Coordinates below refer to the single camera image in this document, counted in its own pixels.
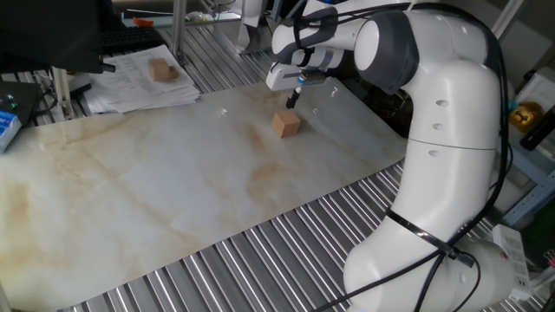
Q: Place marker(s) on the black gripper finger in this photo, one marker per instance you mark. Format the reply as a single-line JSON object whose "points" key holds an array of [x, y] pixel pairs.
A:
{"points": [[297, 94], [289, 100]]}

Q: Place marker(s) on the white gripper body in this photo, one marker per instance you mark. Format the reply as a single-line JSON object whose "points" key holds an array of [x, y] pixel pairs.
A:
{"points": [[279, 78]]}

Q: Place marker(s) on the small wooden cube block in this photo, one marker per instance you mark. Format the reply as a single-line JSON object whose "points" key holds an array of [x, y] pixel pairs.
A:
{"points": [[286, 125]]}

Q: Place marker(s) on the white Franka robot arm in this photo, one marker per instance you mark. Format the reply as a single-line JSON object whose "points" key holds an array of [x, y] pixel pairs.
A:
{"points": [[451, 130]]}

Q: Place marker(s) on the small brown wooden block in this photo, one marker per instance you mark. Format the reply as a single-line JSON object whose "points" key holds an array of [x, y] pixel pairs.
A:
{"points": [[174, 73]]}

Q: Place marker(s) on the light wooden block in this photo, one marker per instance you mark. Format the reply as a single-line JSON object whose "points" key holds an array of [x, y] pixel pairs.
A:
{"points": [[158, 70]]}

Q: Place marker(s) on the small orange object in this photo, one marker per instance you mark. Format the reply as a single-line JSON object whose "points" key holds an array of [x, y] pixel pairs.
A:
{"points": [[143, 22]]}

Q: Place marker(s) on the white paper stack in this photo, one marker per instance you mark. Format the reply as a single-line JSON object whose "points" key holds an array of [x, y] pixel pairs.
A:
{"points": [[130, 93]]}

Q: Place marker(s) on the black keyboard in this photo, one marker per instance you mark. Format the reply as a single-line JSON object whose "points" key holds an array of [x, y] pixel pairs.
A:
{"points": [[130, 40]]}

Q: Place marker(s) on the marble pattern table mat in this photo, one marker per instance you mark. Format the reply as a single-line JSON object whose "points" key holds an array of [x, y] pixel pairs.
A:
{"points": [[152, 195]]}

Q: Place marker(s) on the yellow lion toy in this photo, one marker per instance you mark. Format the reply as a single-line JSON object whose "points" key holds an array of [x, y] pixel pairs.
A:
{"points": [[524, 117]]}

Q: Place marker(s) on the black computer monitor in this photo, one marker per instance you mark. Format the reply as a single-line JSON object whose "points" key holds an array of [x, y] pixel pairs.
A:
{"points": [[43, 34]]}

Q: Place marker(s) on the white box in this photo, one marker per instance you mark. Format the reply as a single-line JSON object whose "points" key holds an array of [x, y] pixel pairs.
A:
{"points": [[539, 89]]}

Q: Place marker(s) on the blue grey metal shelf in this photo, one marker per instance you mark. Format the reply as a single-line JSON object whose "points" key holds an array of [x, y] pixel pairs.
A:
{"points": [[533, 173]]}

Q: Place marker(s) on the black flat pad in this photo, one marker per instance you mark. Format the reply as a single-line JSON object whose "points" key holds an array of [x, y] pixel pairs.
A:
{"points": [[21, 95]]}

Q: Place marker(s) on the white power strip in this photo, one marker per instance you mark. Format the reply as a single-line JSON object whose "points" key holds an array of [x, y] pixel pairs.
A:
{"points": [[513, 260]]}

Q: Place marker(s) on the blue white tissue pack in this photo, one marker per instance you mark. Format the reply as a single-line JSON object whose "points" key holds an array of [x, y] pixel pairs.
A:
{"points": [[8, 130]]}

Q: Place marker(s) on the silver wrist camera blue cap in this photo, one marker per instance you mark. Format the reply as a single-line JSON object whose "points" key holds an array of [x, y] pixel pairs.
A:
{"points": [[312, 78]]}

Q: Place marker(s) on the aluminium frame post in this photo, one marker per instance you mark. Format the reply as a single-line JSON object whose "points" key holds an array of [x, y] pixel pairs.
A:
{"points": [[178, 30]]}

